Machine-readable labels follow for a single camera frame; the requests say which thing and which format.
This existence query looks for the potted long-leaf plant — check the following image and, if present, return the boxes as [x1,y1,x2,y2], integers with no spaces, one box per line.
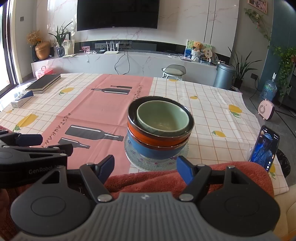
[228,46,263,90]

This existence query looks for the green ceramic bowl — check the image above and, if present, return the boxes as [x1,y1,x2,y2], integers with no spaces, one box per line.
[136,100,189,137]

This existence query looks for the gold round vase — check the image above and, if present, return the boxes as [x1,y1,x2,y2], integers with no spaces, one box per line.
[35,41,51,61]

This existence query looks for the black notebook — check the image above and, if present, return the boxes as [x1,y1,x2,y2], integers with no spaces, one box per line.
[25,74,62,91]

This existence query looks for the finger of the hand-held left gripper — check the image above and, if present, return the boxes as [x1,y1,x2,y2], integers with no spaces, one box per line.
[42,144,74,156]
[0,132,43,147]

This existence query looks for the smartphone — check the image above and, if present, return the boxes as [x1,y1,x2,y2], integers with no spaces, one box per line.
[250,125,280,173]

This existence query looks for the white and blue box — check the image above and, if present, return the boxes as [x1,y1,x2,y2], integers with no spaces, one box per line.
[11,90,34,108]

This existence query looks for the clear glass plate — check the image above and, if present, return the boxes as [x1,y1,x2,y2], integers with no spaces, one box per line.
[124,134,189,169]
[129,160,184,172]

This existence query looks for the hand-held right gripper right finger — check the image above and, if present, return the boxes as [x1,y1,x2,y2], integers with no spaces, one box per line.
[176,155,247,202]

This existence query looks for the thin grey book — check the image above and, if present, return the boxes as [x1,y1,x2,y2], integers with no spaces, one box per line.
[32,77,62,94]

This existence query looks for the pink bottle-print placemat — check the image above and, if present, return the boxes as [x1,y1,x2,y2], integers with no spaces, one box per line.
[42,74,154,174]

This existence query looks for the large leafy plant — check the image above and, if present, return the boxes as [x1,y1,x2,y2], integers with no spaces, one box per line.
[269,46,296,98]

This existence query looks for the blue water jug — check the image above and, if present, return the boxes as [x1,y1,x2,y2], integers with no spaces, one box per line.
[259,72,278,102]

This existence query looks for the marble tv console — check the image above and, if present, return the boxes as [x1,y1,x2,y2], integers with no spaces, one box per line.
[31,51,219,86]

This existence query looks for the blue steel bowl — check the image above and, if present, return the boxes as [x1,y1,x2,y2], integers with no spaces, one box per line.
[127,132,189,160]

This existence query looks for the framed wall picture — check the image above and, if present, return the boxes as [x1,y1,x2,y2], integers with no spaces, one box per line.
[248,0,267,13]

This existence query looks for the pink storage box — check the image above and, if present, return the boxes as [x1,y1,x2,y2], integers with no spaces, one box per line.
[35,65,54,78]

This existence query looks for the teddy bear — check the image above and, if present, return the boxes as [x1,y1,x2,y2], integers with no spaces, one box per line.
[191,42,204,62]

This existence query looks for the black cable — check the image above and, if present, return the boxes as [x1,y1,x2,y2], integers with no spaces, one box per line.
[114,51,130,75]

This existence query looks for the grey metal trash can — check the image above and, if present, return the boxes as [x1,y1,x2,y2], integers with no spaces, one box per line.
[213,63,236,90]

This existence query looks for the white stool with grey seat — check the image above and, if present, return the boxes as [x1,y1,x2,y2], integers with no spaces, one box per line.
[161,64,186,81]

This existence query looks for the orange steel bowl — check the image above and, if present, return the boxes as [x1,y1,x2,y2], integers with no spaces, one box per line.
[127,96,193,147]

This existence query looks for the white router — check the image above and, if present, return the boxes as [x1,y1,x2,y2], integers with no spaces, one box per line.
[104,41,120,55]

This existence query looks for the black television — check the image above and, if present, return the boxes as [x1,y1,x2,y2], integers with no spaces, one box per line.
[76,0,160,32]

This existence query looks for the hanging vine plant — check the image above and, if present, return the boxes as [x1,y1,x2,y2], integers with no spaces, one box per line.
[244,8,271,42]

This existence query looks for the green leafy plant stems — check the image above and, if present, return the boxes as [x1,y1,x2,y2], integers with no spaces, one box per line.
[48,21,73,48]

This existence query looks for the blue picture board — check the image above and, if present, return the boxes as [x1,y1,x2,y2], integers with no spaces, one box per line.
[185,39,213,61]

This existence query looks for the red towel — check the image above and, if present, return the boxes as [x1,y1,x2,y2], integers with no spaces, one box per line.
[104,161,275,202]

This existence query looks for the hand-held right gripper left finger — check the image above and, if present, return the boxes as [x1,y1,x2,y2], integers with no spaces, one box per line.
[43,155,115,202]

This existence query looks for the dried flower bunch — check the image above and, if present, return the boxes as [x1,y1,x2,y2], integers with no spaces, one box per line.
[26,30,42,45]

